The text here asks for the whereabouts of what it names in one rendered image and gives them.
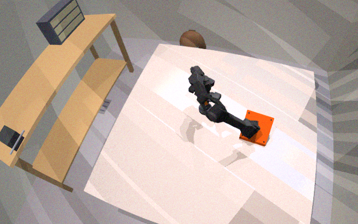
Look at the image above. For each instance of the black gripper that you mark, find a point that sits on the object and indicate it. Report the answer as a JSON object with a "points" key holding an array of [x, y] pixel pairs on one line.
{"points": [[212, 94]]}

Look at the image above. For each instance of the black round pedestal with silver shaft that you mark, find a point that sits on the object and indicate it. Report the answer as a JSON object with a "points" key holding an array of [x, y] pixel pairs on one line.
{"points": [[208, 106]]}

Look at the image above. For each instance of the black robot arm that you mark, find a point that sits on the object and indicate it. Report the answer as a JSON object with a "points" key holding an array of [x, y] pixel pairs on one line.
{"points": [[218, 113]]}

